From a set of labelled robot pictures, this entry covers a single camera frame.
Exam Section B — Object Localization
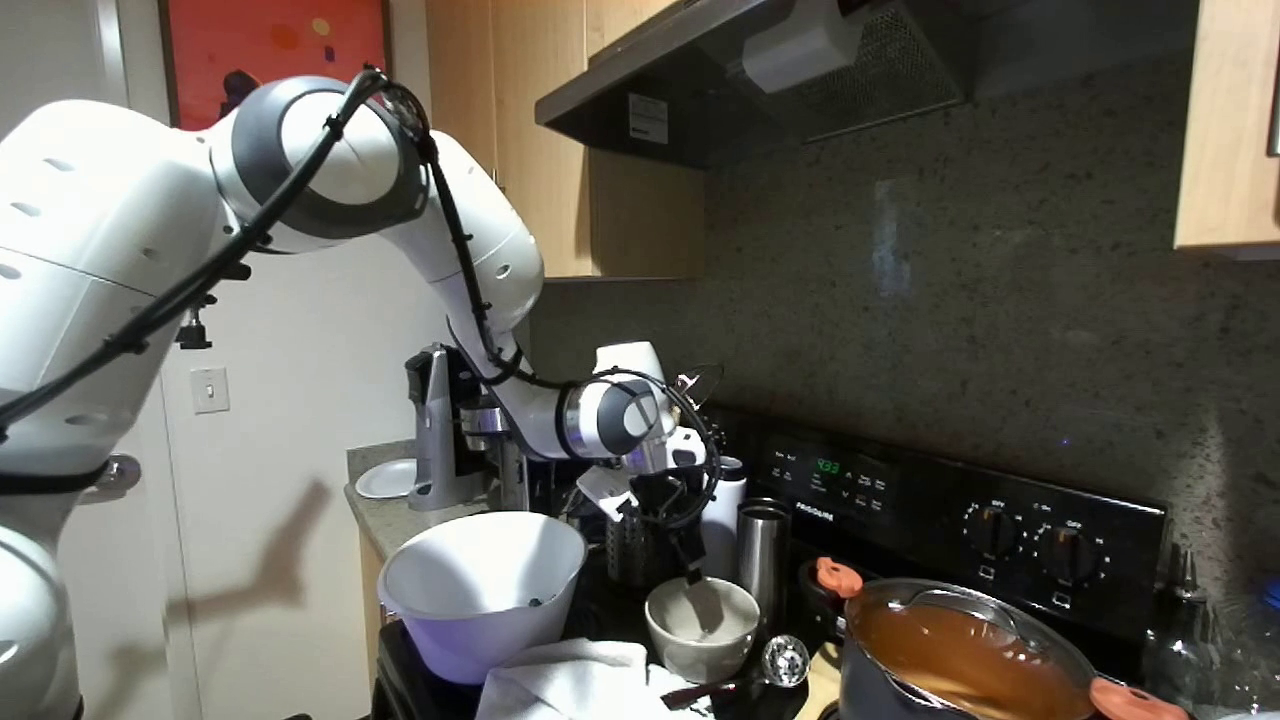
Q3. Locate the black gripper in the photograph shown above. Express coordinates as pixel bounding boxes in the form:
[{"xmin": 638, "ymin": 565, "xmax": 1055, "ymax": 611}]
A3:
[{"xmin": 625, "ymin": 460, "xmax": 712, "ymax": 592}]

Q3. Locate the grey ceramic bowl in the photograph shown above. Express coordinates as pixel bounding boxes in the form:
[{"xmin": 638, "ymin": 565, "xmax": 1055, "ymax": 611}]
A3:
[{"xmin": 638, "ymin": 572, "xmax": 765, "ymax": 686}]

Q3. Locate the large white bowl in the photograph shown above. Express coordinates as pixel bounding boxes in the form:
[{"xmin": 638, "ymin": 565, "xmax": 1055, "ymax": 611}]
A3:
[{"xmin": 377, "ymin": 509, "xmax": 592, "ymax": 686}]

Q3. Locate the black kitchen stove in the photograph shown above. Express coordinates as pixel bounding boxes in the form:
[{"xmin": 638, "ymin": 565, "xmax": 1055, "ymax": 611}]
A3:
[{"xmin": 368, "ymin": 405, "xmax": 1171, "ymax": 720}]

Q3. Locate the dark metal canister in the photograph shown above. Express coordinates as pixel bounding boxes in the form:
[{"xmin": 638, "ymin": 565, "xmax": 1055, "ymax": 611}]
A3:
[{"xmin": 603, "ymin": 513, "xmax": 677, "ymax": 592}]

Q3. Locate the white cylindrical shaker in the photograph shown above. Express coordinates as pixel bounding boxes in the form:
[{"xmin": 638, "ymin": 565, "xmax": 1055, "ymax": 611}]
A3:
[{"xmin": 708, "ymin": 450, "xmax": 752, "ymax": 572}]

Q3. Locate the stainless steel tumbler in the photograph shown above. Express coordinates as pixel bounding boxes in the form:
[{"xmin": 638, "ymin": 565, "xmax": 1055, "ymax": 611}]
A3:
[{"xmin": 730, "ymin": 495, "xmax": 791, "ymax": 624}]

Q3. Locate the round metal knob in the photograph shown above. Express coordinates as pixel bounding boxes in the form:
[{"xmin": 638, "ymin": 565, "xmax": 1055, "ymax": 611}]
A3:
[{"xmin": 757, "ymin": 630, "xmax": 811, "ymax": 691}]

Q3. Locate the white crumpled cloth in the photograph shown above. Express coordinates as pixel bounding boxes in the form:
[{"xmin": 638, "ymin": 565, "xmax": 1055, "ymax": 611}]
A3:
[{"xmin": 471, "ymin": 635, "xmax": 684, "ymax": 720}]

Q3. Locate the wooden spatula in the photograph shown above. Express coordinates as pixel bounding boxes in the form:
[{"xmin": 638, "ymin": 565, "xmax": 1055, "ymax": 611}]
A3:
[{"xmin": 791, "ymin": 648, "xmax": 850, "ymax": 720}]

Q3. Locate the silver coffee maker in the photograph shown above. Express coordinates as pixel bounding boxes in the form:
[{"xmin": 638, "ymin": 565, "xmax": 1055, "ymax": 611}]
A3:
[{"xmin": 405, "ymin": 341, "xmax": 536, "ymax": 515}]

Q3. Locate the small white dish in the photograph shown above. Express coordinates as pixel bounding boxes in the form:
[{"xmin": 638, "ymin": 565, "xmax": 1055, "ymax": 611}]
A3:
[{"xmin": 351, "ymin": 457, "xmax": 422, "ymax": 502}]

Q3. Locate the dark range hood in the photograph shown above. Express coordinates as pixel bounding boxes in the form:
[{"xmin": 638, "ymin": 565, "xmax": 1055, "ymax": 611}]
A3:
[{"xmin": 533, "ymin": 0, "xmax": 1194, "ymax": 170}]

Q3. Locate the dark glass bottle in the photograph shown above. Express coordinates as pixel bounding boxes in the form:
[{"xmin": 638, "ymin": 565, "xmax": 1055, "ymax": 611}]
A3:
[{"xmin": 1143, "ymin": 545, "xmax": 1224, "ymax": 711}]

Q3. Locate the white rectangular box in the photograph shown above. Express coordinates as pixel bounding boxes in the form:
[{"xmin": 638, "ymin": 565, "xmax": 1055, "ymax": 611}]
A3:
[{"xmin": 734, "ymin": 0, "xmax": 865, "ymax": 94}]

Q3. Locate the clear plastic bottle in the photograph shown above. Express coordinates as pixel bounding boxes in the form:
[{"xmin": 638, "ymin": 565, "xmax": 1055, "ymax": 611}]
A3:
[{"xmin": 1237, "ymin": 576, "xmax": 1280, "ymax": 715}]

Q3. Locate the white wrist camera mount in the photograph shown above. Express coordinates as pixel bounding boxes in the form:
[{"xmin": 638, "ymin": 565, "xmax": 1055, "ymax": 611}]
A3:
[{"xmin": 570, "ymin": 460, "xmax": 649, "ymax": 528}]

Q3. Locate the tall wooden wall cabinet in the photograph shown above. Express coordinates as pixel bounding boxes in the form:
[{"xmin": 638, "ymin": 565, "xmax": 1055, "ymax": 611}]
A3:
[{"xmin": 422, "ymin": 0, "xmax": 712, "ymax": 284}]

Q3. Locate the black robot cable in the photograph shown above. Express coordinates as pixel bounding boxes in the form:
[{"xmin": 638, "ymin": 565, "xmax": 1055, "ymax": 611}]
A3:
[{"xmin": 0, "ymin": 63, "xmax": 712, "ymax": 443}]

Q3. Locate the white light switch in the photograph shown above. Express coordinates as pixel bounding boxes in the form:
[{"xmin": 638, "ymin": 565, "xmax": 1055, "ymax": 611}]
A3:
[{"xmin": 187, "ymin": 362, "xmax": 230, "ymax": 420}]

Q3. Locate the silver door handle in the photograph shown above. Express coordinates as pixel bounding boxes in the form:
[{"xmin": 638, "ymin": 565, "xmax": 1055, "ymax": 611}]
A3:
[{"xmin": 91, "ymin": 450, "xmax": 143, "ymax": 495}]

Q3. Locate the small wooden wall cabinet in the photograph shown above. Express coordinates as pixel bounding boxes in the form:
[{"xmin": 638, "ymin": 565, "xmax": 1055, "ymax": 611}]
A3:
[{"xmin": 1171, "ymin": 0, "xmax": 1280, "ymax": 257}]

